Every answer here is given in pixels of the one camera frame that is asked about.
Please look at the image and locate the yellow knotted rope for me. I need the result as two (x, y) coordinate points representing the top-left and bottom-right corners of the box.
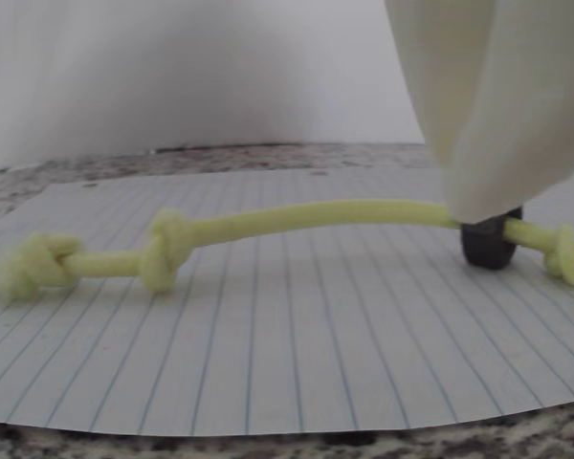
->
(0, 198), (574, 305)

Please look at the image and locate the lined paper sheet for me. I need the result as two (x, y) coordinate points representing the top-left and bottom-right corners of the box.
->
(0, 164), (574, 437)

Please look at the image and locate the black hex nut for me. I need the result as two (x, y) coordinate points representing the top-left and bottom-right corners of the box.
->
(460, 206), (525, 270)

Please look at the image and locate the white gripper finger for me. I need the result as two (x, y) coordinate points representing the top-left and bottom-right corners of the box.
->
(385, 0), (574, 226)

